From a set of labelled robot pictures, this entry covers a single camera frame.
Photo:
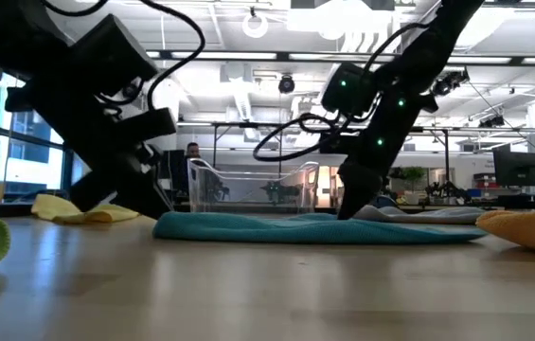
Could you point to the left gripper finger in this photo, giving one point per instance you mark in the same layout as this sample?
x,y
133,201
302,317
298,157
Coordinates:
x,y
96,189
146,189

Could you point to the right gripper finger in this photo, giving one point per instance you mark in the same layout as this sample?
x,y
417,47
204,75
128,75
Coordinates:
x,y
369,182
347,187

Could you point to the grey microfiber towel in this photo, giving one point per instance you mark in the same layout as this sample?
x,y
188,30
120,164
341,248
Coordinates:
x,y
428,217

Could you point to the teal microfiber towel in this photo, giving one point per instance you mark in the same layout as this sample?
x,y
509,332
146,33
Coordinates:
x,y
295,232

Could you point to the black monitor on arm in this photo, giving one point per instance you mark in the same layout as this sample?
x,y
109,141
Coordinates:
x,y
515,168

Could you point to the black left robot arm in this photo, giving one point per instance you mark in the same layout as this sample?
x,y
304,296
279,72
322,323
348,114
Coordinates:
x,y
21,38

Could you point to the background black robot arm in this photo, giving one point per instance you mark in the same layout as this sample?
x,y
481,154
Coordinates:
x,y
447,192

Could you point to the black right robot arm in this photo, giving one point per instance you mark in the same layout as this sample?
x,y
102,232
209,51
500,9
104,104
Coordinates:
x,y
428,52

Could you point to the yellow microfiber towel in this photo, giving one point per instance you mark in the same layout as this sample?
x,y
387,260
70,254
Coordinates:
x,y
54,208

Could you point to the orange microfiber towel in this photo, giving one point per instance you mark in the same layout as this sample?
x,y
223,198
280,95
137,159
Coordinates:
x,y
532,232

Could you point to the small blue rounded object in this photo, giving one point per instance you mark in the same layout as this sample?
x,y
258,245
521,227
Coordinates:
x,y
385,201

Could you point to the black monitor on desk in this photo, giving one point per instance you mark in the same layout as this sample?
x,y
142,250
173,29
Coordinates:
x,y
174,170

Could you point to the green background potted plant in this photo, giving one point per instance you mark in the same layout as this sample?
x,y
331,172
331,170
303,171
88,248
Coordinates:
x,y
414,173

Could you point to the dark-framed window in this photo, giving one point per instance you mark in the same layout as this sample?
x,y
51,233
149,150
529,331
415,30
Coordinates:
x,y
35,166

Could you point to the person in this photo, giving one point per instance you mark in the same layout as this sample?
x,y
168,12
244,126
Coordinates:
x,y
193,150

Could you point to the black ceiling spotlight cluster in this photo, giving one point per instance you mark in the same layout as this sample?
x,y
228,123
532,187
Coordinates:
x,y
447,84

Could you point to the clear plastic bin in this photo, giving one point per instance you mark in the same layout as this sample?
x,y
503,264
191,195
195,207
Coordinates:
x,y
248,189

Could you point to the black background desk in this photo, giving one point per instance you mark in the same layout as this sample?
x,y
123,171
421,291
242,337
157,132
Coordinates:
x,y
532,201

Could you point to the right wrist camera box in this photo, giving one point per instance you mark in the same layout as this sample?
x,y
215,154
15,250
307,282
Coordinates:
x,y
338,143

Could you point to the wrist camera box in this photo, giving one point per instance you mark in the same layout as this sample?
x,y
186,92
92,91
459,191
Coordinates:
x,y
338,143
153,122

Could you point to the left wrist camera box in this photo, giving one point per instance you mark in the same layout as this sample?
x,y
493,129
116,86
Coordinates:
x,y
153,122

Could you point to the black ceiling camera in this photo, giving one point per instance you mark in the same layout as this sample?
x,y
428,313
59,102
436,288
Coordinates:
x,y
286,84

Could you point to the black background gantry frame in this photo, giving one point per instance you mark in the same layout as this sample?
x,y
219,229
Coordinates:
x,y
248,124

